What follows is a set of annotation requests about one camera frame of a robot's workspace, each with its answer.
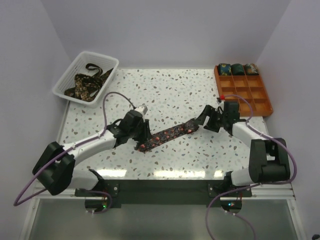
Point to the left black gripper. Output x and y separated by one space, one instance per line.
146 133

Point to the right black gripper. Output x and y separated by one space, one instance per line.
207 111

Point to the navy floral paisley tie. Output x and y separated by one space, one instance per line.
167 135

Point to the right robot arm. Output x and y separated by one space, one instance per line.
268 160

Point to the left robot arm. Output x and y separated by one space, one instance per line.
55 168

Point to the rolled blue yellow floral tie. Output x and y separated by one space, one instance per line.
224 69

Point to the dark tie in basket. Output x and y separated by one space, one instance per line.
98 71

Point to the brown floral tie in basket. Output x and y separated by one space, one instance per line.
86 87

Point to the orange wooden compartment tray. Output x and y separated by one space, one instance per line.
248 90

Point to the rolled dark green tie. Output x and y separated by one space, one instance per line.
237 69

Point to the white plastic basket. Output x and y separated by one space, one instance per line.
78 66

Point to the rolled multicolour floral tie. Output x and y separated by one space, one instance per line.
251 69

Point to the black mounting base plate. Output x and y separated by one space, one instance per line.
115 193

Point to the aluminium extrusion rail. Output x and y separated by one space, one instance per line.
265 191

